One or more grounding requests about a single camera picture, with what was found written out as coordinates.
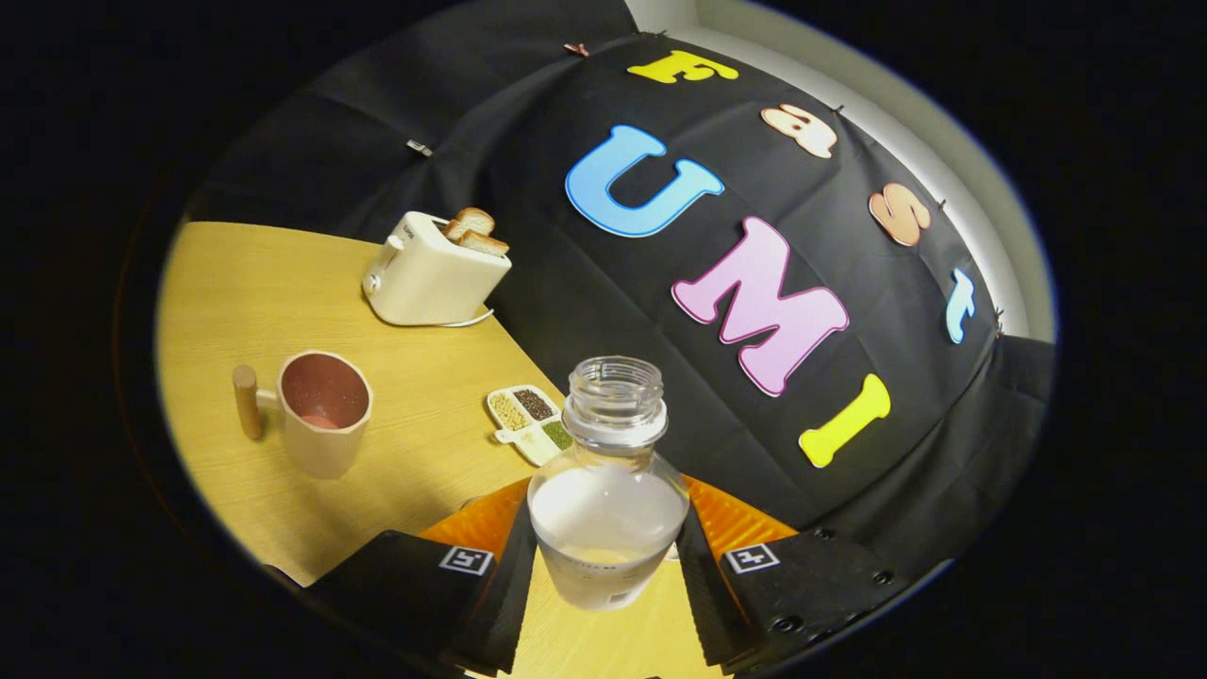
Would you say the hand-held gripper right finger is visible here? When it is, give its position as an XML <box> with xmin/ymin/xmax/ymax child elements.
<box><xmin>674</xmin><ymin>476</ymin><xmax>911</xmax><ymax>675</ymax></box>

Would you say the clear plastic juice bottle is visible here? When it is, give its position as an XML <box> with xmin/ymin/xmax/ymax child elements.
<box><xmin>526</xmin><ymin>356</ymin><xmax>691</xmax><ymax>612</ymax></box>

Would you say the wooden table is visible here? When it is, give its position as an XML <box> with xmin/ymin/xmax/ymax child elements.
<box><xmin>156</xmin><ymin>222</ymin><xmax>736</xmax><ymax>679</ymax></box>

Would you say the white divided seed dish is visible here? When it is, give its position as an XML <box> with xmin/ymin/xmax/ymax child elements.
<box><xmin>486</xmin><ymin>384</ymin><xmax>576</xmax><ymax>468</ymax></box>

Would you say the cream toaster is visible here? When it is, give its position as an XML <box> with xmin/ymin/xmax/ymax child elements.
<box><xmin>362</xmin><ymin>211</ymin><xmax>513</xmax><ymax>327</ymax></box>

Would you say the black backdrop cloth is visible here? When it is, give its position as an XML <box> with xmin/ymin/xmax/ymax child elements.
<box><xmin>184</xmin><ymin>0</ymin><xmax>1057</xmax><ymax>567</ymax></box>

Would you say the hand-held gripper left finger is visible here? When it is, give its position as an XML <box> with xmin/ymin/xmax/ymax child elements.
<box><xmin>309</xmin><ymin>476</ymin><xmax>538</xmax><ymax>675</ymax></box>

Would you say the cream cup with wooden handle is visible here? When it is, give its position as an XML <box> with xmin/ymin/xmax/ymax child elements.
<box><xmin>232</xmin><ymin>350</ymin><xmax>374</xmax><ymax>480</ymax></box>

